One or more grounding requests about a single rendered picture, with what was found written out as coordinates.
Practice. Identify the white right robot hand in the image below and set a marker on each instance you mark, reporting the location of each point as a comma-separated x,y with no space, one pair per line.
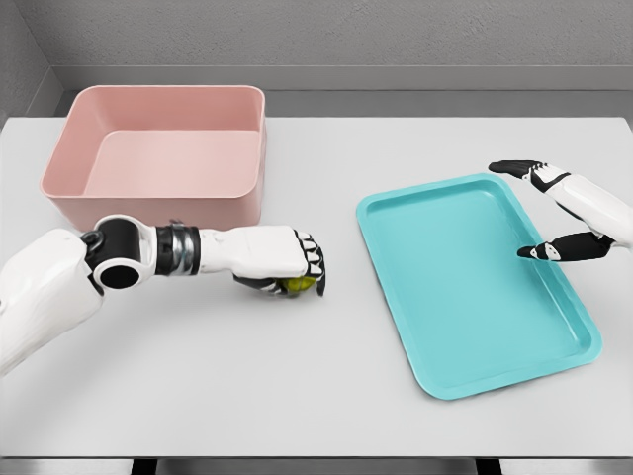
583,198

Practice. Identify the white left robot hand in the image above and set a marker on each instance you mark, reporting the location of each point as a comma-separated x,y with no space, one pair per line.
277,252

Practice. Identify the yellow-green tennis ball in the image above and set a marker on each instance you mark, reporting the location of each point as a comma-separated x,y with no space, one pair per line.
298,285

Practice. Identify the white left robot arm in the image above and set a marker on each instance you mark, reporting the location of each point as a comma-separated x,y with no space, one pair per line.
44,277

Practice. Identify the blue plastic tray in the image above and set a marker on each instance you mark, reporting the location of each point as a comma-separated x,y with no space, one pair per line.
475,282

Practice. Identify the pink plastic basket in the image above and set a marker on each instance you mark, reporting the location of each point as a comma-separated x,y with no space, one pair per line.
163,158

